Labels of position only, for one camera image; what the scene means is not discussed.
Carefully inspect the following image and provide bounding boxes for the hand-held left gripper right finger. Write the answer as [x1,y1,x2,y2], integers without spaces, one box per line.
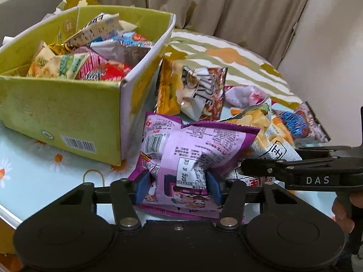
[206,171,298,229]

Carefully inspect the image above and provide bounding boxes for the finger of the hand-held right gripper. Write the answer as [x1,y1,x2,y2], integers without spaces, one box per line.
[295,146,354,160]
[240,156,338,182]

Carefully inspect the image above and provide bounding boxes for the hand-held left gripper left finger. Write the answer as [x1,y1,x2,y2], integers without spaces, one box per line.
[57,171,151,232]

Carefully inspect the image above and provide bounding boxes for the purple snack packet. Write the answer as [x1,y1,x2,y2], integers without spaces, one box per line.
[128,112,261,220]

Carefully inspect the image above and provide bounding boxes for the pile of snack packets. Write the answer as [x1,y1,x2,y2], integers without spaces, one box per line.
[155,57,331,188]

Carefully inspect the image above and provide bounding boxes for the yellow-green cardboard box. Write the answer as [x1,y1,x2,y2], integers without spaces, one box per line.
[0,4,177,166]

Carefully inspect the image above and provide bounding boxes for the heap of assorted boxed snacks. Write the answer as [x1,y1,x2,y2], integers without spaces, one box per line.
[27,13,155,81]

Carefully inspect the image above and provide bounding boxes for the person's right hand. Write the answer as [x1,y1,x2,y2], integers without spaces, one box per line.
[332,194,363,234]

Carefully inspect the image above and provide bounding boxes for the thin rubber band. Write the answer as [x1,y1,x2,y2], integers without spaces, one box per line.
[83,169,106,188]

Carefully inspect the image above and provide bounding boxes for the light blue daisy tablecloth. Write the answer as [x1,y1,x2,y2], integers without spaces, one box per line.
[0,102,341,231]

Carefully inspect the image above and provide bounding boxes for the floral striped blanket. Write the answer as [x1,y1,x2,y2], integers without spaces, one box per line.
[55,0,302,106]

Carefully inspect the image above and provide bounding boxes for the beige curtain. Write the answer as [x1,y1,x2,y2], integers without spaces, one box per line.
[58,0,316,72]

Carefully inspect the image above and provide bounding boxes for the grey headboard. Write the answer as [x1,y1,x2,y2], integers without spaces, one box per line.
[0,0,66,46]

